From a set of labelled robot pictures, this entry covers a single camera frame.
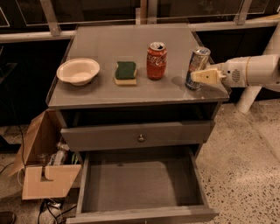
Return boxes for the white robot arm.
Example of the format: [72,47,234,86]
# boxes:
[191,24,280,114]

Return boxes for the red coca-cola can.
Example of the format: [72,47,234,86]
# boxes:
[146,42,167,81]

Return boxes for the grey top drawer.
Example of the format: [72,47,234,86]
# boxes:
[61,121,214,151]

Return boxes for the green yellow sponge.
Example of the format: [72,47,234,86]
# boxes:
[115,61,137,86]

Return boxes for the grey drawer cabinet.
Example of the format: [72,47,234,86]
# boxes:
[45,24,233,224]

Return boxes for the dark shoe on floor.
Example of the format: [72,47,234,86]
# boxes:
[0,212,16,224]

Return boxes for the metal window railing frame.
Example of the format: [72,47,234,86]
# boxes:
[0,0,280,44]

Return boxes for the black cables on floor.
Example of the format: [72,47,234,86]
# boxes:
[37,199,77,224]

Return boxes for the round metal drawer knob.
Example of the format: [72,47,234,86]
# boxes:
[137,134,145,143]

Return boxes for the plastic bottle in box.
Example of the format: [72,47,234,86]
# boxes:
[53,143,69,165]

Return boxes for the blue silver redbull can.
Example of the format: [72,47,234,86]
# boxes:
[185,46,211,90]

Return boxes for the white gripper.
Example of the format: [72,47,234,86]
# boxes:
[191,57,250,88]

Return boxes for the grey open middle drawer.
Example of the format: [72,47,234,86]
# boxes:
[66,146,219,224]

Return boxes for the white paper bowl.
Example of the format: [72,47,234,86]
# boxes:
[56,58,100,86]

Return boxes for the open cardboard box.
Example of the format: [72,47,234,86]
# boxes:
[9,110,81,200]

